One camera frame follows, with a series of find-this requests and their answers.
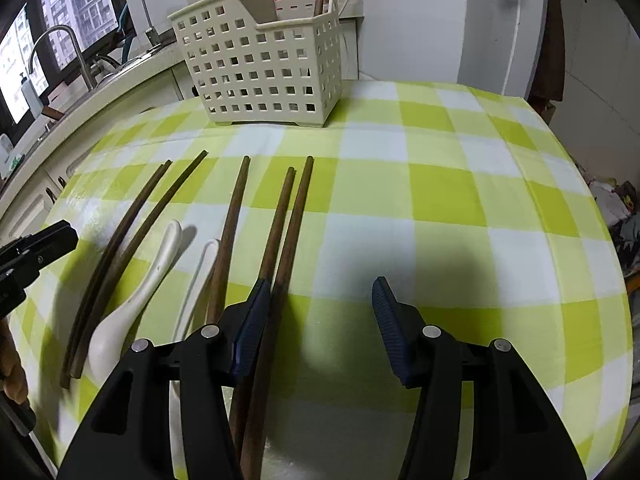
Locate pile of mixed clutter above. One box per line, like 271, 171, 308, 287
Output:
585, 170, 640, 281

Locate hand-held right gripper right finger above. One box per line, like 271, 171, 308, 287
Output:
371, 276, 588, 480

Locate black framed window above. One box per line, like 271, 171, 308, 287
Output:
0, 0, 127, 126

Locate white soap bottle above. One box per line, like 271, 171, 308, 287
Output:
19, 72, 44, 113

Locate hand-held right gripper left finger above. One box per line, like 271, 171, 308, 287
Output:
57, 279, 273, 480

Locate white kitchen counter cabinets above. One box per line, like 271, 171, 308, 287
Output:
0, 45, 211, 241

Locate small steel faucet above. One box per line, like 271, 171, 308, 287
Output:
139, 0, 167, 52

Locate teal hose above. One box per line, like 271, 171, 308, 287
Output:
119, 5, 137, 58

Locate cream perforated utensil basket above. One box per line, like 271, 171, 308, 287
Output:
167, 0, 346, 128

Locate person's left hand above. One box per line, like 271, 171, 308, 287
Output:
0, 319, 27, 405

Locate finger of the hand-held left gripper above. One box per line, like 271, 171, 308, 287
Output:
0, 220, 79, 273
0, 261, 41, 319

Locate green checked tablecloth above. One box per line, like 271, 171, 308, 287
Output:
7, 80, 633, 480

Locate tall curved steel faucet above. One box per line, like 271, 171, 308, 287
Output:
29, 25, 97, 92

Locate white ceramic spoon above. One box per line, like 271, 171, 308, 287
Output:
87, 220, 183, 383
167, 239, 221, 461

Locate white bottle yellow cap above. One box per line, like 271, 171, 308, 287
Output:
0, 132, 16, 173

